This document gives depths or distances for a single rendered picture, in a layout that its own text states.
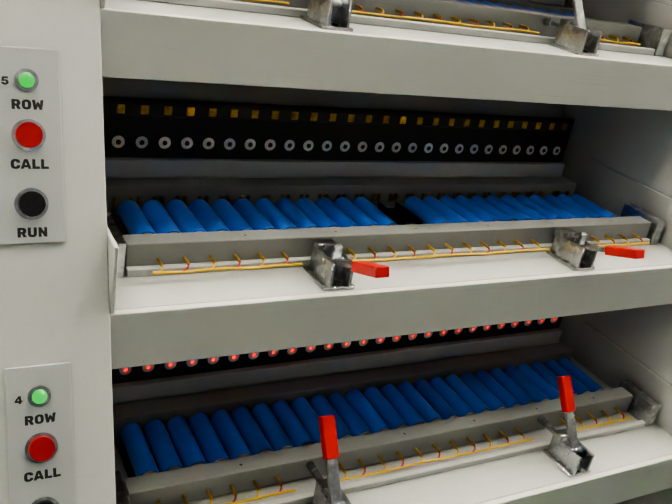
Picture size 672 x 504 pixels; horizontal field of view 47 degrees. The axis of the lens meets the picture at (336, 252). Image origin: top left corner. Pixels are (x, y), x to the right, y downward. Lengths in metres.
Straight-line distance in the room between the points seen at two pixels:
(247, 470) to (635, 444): 0.43
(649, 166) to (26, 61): 0.66
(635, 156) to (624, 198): 0.05
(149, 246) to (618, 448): 0.53
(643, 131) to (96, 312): 0.64
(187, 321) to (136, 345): 0.04
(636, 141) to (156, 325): 0.60
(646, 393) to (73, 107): 0.69
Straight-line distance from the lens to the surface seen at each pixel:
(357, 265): 0.58
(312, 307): 0.60
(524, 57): 0.72
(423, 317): 0.67
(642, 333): 0.95
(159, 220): 0.65
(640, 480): 0.89
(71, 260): 0.54
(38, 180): 0.53
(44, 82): 0.53
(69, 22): 0.55
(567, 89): 0.77
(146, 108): 0.70
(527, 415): 0.83
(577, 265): 0.77
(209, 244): 0.61
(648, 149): 0.94
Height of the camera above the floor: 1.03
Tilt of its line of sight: 5 degrees down
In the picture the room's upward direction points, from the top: straight up
